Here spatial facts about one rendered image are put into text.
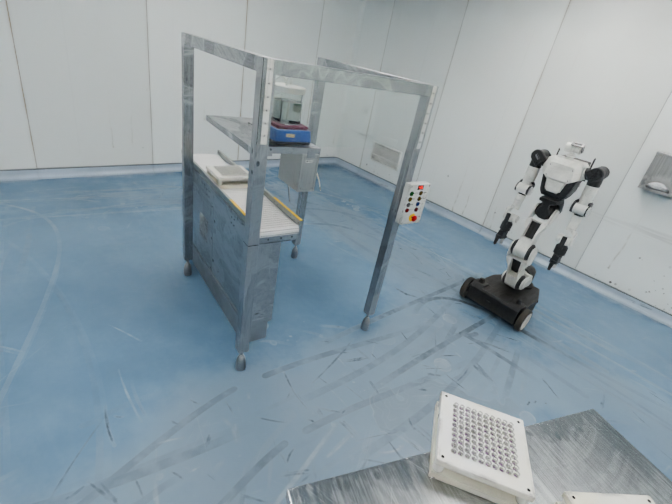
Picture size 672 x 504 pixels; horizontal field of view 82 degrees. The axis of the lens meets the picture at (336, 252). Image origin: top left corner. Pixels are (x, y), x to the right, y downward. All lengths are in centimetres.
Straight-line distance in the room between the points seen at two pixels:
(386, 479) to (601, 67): 447
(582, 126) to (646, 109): 53
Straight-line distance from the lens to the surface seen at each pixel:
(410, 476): 117
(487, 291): 358
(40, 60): 505
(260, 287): 239
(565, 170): 338
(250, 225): 189
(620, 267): 498
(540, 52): 520
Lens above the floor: 178
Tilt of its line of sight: 27 degrees down
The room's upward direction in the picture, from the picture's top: 12 degrees clockwise
